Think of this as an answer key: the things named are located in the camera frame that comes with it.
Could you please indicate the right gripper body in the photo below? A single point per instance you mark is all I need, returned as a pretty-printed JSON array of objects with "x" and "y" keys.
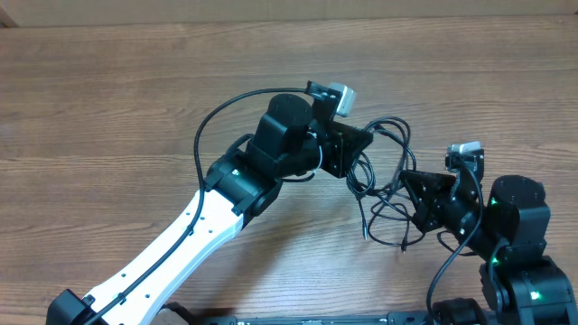
[{"x": 438, "y": 206}]

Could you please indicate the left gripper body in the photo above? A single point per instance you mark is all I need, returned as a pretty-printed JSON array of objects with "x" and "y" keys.
[{"x": 339, "y": 151}]

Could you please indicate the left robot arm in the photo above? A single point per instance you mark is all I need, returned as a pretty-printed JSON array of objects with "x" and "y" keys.
[{"x": 295, "y": 138}]

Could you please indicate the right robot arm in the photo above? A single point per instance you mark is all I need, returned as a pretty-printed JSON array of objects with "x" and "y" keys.
[{"x": 520, "y": 283}]

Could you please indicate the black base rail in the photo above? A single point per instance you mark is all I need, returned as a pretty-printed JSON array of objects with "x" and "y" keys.
[{"x": 392, "y": 318}]

